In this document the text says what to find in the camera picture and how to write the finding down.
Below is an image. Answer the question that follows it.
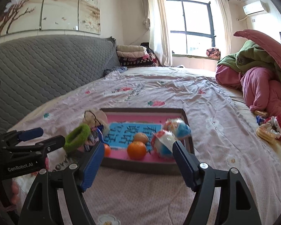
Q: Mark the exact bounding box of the green fuzzy ring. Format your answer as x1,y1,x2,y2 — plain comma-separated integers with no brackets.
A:
63,123,92,154

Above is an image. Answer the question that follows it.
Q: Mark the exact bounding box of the blue oreo cookie packet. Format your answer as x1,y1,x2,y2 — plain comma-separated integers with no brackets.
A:
83,125,104,152

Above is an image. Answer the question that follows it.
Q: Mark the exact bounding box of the cream dotted scrunchie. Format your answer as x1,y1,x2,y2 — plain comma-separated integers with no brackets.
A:
83,109,110,131

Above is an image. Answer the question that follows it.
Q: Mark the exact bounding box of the small orange tangerine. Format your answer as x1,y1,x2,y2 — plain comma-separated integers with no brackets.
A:
104,144,111,157

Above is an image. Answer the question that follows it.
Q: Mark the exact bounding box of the blue red toy egg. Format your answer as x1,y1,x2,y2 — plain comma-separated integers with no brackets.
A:
163,118,191,140

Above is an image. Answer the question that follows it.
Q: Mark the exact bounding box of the white red toy egg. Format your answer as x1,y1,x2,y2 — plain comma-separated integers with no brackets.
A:
151,130,177,159

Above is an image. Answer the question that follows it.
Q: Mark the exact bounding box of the large orange tangerine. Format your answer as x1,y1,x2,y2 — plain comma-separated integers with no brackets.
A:
127,141,147,161

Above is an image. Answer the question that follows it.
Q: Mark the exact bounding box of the tan walnut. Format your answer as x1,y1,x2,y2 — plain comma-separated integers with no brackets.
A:
133,132,149,144

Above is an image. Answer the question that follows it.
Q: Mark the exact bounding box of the person left hand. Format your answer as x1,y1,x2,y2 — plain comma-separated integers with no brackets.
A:
0,180,20,207

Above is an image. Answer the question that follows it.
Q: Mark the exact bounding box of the grey quilted headboard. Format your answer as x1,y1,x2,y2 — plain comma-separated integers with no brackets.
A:
0,34,120,134

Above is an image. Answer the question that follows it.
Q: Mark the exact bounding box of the pink strawberry bedsheet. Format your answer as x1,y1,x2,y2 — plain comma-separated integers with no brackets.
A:
14,68,281,224

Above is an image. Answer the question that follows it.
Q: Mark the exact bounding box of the biscuit packet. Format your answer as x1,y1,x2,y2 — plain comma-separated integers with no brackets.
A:
256,116,281,142

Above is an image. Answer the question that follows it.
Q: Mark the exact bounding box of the blue snack wrapper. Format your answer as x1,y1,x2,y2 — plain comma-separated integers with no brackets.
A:
256,115,266,125

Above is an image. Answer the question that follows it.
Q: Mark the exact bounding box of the pink blue picture book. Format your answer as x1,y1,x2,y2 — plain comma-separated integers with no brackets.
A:
104,112,191,164

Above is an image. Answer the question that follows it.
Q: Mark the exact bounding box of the dark shallow cardboard box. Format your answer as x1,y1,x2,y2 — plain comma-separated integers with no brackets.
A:
90,108,189,175

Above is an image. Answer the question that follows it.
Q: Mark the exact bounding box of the pink quilt heap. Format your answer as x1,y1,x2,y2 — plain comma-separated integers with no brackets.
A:
215,65,281,127

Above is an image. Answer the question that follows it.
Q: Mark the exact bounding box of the dark patterned cloth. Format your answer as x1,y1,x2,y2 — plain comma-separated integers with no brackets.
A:
103,67,128,77

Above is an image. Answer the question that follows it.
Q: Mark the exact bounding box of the stack of folded blankets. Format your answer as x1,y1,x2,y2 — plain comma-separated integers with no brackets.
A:
116,44,160,68

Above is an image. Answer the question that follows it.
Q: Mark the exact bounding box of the green blanket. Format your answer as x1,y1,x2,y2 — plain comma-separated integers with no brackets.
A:
217,40,281,82

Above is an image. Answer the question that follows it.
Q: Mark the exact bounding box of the patterned bag on sill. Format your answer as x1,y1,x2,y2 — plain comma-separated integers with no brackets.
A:
206,47,221,60

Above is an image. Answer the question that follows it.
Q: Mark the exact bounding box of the pink quilted pillow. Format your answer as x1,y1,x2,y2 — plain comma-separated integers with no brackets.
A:
233,29,281,69

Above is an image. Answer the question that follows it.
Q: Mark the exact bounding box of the left cream curtain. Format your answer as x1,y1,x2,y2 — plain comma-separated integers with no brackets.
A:
148,0,173,67

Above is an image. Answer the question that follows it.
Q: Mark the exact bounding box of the cream curtain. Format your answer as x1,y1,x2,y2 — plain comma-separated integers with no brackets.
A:
148,0,173,67
215,0,233,59

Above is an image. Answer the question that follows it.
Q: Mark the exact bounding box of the white air conditioner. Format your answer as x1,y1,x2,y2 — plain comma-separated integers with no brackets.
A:
243,1,268,16

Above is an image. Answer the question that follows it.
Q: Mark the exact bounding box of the right cream curtain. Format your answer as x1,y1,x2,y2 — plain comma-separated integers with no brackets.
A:
215,0,233,59

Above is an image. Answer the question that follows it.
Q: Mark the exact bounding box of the floral wall painting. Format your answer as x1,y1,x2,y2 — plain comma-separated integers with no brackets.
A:
0,0,101,36

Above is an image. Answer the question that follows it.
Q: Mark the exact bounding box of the window with dark frame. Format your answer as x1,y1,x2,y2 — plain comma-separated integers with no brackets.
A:
166,0,216,57

